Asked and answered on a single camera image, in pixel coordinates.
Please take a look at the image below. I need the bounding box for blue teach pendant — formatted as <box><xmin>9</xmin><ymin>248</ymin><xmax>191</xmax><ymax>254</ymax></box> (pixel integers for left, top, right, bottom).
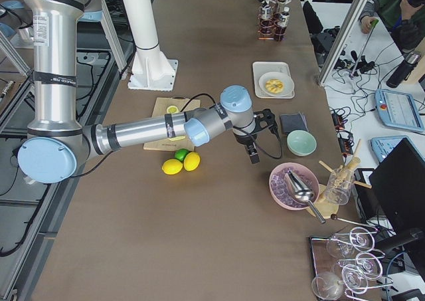
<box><xmin>370</xmin><ymin>135</ymin><xmax>418</xmax><ymax>163</ymax></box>
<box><xmin>375</xmin><ymin>89</ymin><xmax>424</xmax><ymax>132</ymax></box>

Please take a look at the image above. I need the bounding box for yellow lemon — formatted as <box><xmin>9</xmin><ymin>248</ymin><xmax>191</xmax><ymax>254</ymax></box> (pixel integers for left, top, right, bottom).
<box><xmin>162</xmin><ymin>158</ymin><xmax>183</xmax><ymax>175</ymax></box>
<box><xmin>183</xmin><ymin>151</ymin><xmax>201</xmax><ymax>171</ymax></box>

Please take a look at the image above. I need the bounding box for white round plate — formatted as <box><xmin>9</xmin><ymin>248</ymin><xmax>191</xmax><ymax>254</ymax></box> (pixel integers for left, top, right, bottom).
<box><xmin>259</xmin><ymin>71</ymin><xmax>295</xmax><ymax>98</ymax></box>

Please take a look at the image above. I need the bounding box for pink bowl with ice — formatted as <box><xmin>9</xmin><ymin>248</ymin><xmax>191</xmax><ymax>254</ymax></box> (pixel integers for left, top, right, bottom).
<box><xmin>269</xmin><ymin>162</ymin><xmax>319</xmax><ymax>211</ymax></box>

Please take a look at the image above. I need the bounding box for green lime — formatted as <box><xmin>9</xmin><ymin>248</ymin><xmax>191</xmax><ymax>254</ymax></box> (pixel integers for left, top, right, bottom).
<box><xmin>174</xmin><ymin>148</ymin><xmax>190</xmax><ymax>161</ymax></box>

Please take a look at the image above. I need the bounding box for grey folded cloth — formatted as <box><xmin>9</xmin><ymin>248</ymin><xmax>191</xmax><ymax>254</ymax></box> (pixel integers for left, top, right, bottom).
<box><xmin>280</xmin><ymin>112</ymin><xmax>309</xmax><ymax>135</ymax></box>

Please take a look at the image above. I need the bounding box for white rectangular tray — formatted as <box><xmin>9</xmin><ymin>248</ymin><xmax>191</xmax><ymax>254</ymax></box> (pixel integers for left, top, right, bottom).
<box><xmin>252</xmin><ymin>62</ymin><xmax>295</xmax><ymax>99</ymax></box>

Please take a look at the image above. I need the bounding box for wooden cutting board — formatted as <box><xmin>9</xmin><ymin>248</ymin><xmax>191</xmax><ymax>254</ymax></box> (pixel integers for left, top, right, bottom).
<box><xmin>143</xmin><ymin>97</ymin><xmax>195</xmax><ymax>151</ymax></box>

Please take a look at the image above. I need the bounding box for tea bottle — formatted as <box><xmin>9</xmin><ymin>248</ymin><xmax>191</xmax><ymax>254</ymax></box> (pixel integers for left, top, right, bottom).
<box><xmin>259</xmin><ymin>1</ymin><xmax>271</xmax><ymax>31</ymax></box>
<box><xmin>274</xmin><ymin>7</ymin><xmax>290</xmax><ymax>42</ymax></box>

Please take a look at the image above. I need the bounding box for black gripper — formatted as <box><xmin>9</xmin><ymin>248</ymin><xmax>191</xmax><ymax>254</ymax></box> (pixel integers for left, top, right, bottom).
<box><xmin>234</xmin><ymin>108</ymin><xmax>276</xmax><ymax>164</ymax></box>

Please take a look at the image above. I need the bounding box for copper wire bottle rack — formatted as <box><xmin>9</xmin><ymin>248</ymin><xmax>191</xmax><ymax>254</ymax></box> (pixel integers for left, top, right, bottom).
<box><xmin>257</xmin><ymin>0</ymin><xmax>285</xmax><ymax>41</ymax></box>

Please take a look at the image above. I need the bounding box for braided ring bread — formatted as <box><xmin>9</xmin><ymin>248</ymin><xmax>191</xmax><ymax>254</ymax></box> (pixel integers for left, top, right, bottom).
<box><xmin>265</xmin><ymin>78</ymin><xmax>284</xmax><ymax>94</ymax></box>

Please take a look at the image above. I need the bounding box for aluminium frame post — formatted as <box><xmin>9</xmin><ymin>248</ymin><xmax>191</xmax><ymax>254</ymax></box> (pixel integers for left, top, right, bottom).
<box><xmin>317</xmin><ymin>0</ymin><xmax>367</xmax><ymax>86</ymax></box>

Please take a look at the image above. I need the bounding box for tray of wine glasses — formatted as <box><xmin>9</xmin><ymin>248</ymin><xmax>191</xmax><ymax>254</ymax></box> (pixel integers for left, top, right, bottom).
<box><xmin>309</xmin><ymin>225</ymin><xmax>393</xmax><ymax>300</ymax></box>

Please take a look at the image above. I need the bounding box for clear glass pitcher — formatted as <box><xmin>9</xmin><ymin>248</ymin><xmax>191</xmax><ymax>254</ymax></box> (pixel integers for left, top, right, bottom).
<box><xmin>324</xmin><ymin>167</ymin><xmax>354</xmax><ymax>205</ymax></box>

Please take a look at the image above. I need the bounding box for wooden stand with sticks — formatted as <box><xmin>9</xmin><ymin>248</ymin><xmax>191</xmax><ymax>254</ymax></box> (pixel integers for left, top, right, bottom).
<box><xmin>318</xmin><ymin>139</ymin><xmax>372</xmax><ymax>217</ymax></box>

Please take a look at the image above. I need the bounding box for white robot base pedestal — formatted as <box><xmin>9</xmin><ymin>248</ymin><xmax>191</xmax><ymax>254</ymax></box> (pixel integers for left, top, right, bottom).
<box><xmin>123</xmin><ymin>0</ymin><xmax>178</xmax><ymax>92</ymax></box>

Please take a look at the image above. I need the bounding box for lower yellow lemon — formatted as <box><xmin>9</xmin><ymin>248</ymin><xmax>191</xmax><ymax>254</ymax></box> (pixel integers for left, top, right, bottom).
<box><xmin>162</xmin><ymin>158</ymin><xmax>183</xmax><ymax>175</ymax></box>

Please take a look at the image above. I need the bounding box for upper yellow lemon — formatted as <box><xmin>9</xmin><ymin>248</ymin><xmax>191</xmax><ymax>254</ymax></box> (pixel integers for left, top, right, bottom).
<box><xmin>183</xmin><ymin>151</ymin><xmax>201</xmax><ymax>171</ymax></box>

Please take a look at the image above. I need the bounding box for black thermos bottle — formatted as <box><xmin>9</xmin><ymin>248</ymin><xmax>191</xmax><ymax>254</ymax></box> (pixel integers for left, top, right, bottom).
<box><xmin>386</xmin><ymin>50</ymin><xmax>422</xmax><ymax>88</ymax></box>

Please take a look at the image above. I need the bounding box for black monitor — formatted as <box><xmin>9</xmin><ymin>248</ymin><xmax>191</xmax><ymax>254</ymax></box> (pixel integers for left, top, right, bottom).
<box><xmin>370</xmin><ymin>138</ymin><xmax>424</xmax><ymax>232</ymax></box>

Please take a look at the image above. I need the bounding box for mint green bowl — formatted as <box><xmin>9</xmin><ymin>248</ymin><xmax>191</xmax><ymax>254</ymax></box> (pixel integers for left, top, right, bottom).
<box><xmin>287</xmin><ymin>130</ymin><xmax>317</xmax><ymax>157</ymax></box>

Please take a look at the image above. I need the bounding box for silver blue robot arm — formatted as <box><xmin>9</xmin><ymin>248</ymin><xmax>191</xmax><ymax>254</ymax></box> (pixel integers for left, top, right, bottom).
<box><xmin>17</xmin><ymin>0</ymin><xmax>277</xmax><ymax>183</ymax></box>

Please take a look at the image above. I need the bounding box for steel ice scoop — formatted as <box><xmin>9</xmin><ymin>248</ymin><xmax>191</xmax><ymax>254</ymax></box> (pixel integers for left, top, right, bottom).
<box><xmin>284</xmin><ymin>169</ymin><xmax>325</xmax><ymax>224</ymax></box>

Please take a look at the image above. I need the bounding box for half lemon slice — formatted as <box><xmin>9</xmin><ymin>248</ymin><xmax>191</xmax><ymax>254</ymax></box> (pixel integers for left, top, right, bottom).
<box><xmin>166</xmin><ymin>105</ymin><xmax>179</xmax><ymax>114</ymax></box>

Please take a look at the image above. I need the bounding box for person in green jacket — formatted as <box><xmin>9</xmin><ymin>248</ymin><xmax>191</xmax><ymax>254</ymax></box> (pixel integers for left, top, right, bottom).
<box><xmin>359</xmin><ymin>0</ymin><xmax>424</xmax><ymax>52</ymax></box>

